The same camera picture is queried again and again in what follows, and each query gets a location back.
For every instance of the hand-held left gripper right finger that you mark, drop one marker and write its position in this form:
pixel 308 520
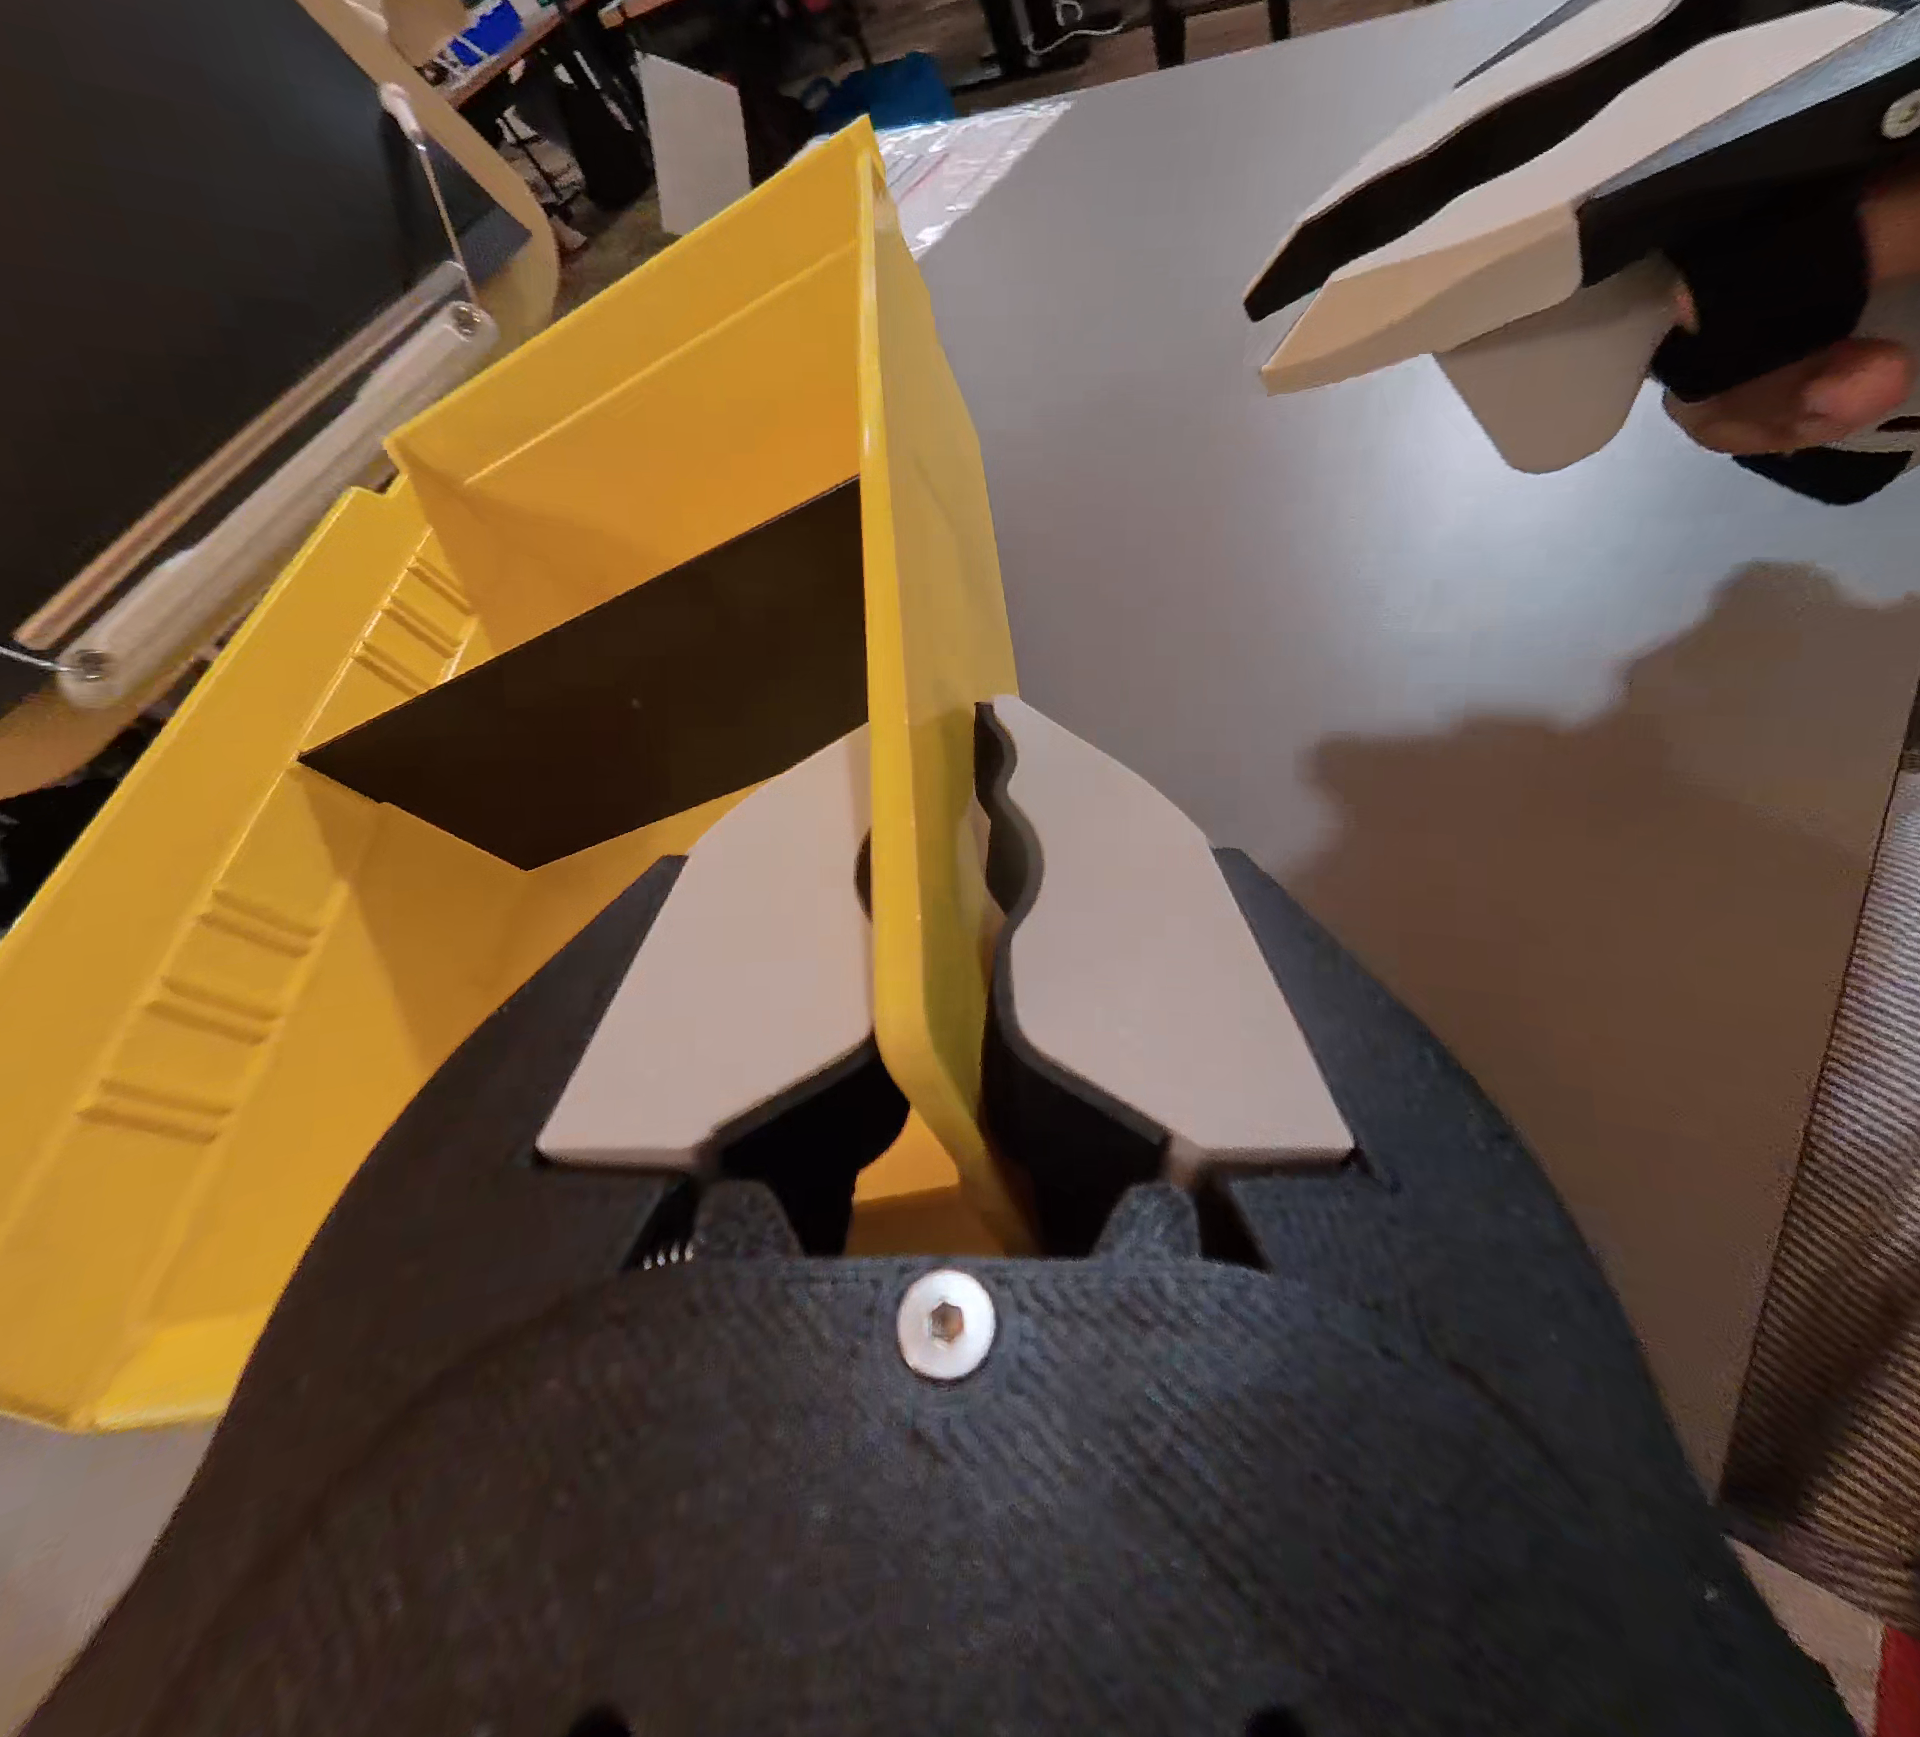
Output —
pixel 1155 988

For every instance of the yellow plastic bin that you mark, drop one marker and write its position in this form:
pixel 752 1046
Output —
pixel 226 1016

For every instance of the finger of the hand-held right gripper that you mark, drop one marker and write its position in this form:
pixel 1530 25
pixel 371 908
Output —
pixel 1502 266
pixel 1502 72

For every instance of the wood-framed black screen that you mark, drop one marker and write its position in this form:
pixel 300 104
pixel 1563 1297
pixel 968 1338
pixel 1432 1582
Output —
pixel 183 193

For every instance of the printed paper sheet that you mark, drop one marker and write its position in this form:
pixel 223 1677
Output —
pixel 976 169

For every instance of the person's right hand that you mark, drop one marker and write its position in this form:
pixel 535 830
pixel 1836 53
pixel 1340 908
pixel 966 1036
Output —
pixel 1831 394

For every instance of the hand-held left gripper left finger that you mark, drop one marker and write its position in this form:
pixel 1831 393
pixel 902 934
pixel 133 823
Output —
pixel 707 1001

